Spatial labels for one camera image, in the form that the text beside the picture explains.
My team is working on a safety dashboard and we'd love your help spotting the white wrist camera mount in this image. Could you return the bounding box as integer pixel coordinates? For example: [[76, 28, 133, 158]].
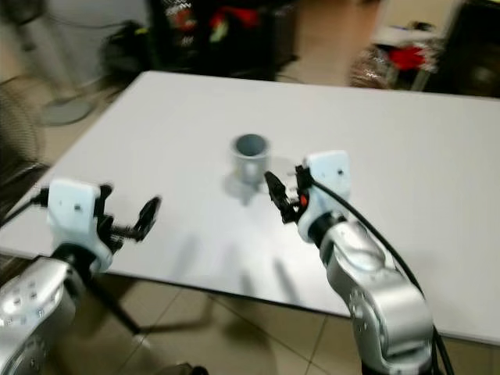
[[47, 178, 115, 273], [297, 150, 353, 240]]

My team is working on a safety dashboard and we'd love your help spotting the grey floor fan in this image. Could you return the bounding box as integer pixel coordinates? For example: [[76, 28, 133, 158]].
[[0, 0, 98, 127]]

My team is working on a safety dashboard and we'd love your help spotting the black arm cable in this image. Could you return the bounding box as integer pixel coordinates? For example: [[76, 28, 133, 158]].
[[309, 178, 455, 375], [0, 191, 51, 229]]

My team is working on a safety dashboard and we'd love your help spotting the dark robot foot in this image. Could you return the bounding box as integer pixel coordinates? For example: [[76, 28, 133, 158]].
[[164, 362, 212, 375]]

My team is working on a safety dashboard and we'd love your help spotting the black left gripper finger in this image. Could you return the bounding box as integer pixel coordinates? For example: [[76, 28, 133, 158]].
[[136, 195, 163, 240]]

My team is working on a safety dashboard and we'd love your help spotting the dark wire fan grille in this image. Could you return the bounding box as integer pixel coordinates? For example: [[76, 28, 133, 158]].
[[0, 74, 48, 204]]

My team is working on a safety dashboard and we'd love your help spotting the red cloth item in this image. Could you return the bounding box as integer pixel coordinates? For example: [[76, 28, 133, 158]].
[[389, 45, 429, 73]]

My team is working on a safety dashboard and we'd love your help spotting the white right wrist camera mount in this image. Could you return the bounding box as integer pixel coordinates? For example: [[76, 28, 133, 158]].
[[297, 150, 353, 240]]

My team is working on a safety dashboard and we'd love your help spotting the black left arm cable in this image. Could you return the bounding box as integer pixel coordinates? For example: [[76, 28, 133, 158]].
[[0, 191, 51, 229]]

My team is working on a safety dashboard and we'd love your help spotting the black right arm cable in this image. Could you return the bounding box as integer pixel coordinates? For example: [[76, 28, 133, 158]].
[[309, 178, 455, 375]]

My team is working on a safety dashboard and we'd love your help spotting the black shelf with red items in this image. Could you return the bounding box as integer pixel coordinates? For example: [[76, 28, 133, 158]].
[[148, 0, 298, 80]]

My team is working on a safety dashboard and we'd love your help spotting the wire basket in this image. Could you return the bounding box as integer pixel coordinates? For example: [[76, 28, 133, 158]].
[[350, 43, 430, 89]]

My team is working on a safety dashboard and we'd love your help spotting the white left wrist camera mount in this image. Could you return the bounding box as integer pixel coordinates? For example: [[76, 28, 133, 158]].
[[47, 178, 115, 273]]

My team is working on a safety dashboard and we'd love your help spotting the black bag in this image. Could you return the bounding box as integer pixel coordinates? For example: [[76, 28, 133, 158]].
[[98, 20, 153, 87]]

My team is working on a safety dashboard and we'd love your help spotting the grey cup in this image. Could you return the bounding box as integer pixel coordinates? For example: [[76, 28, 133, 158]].
[[231, 133, 271, 188]]

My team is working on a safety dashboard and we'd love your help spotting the black cabinet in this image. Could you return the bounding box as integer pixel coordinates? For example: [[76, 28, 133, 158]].
[[426, 0, 500, 98]]

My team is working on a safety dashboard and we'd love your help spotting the black table leg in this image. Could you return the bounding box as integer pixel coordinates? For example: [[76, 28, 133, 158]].
[[84, 277, 148, 338]]

